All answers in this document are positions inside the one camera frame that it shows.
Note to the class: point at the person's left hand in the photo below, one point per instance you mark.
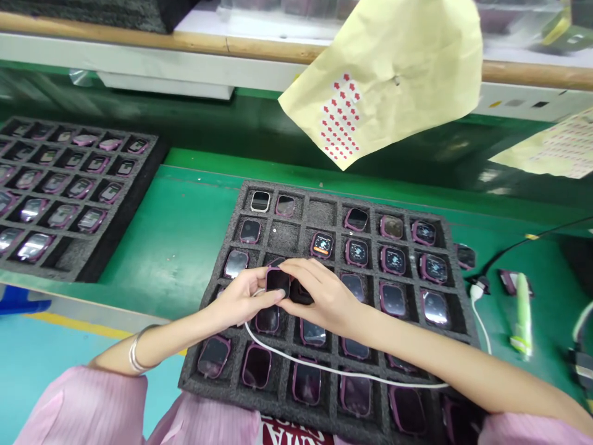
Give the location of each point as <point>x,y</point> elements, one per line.
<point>236,301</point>

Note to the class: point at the person's right hand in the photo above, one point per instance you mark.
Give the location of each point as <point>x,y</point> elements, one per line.
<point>329,301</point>

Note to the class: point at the person's right fingers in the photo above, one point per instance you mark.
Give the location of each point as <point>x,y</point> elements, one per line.
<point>301,273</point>

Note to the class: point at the purple smartwatch with dark screen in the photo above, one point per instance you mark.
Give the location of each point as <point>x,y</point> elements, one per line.
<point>279,282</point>

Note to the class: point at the black foam grid tray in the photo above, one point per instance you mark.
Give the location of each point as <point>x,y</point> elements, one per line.
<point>319,211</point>
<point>139,194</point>

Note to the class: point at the white smartwatch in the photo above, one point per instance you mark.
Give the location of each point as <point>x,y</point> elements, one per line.
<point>260,201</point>

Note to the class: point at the group of purple smartwatches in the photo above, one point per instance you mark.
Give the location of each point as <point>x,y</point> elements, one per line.
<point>55,185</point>
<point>394,259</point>

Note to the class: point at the loose purple smartwatch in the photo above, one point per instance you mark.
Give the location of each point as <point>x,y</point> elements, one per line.
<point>465,256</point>
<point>507,282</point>

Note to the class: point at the person's body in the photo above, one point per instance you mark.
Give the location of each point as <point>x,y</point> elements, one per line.
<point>222,424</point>

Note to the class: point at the yellow sheet with red stickers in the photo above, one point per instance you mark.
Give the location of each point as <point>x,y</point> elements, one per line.
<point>556,148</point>
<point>407,83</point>

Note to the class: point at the light green pen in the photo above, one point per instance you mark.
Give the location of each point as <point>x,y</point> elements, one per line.
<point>522,315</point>

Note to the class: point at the blue bin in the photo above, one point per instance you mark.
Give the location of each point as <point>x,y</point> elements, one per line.
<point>23,300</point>

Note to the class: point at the black and white device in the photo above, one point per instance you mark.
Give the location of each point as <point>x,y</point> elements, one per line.
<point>581,361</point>

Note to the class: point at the black foam block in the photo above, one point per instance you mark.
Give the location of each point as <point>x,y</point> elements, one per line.
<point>83,14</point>

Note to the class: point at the wooden rail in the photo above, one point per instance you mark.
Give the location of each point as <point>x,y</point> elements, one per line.
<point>139,39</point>

